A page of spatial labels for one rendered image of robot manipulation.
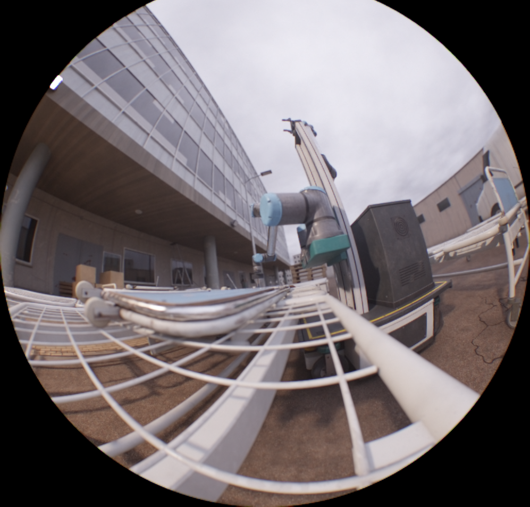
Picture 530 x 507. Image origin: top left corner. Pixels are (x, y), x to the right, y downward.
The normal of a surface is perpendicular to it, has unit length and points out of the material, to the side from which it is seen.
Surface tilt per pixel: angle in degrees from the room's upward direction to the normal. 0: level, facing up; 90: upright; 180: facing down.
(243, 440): 90
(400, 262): 90
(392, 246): 90
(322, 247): 90
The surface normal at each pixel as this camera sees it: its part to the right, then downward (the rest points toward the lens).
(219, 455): 0.95, -0.22
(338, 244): -0.16, -0.26
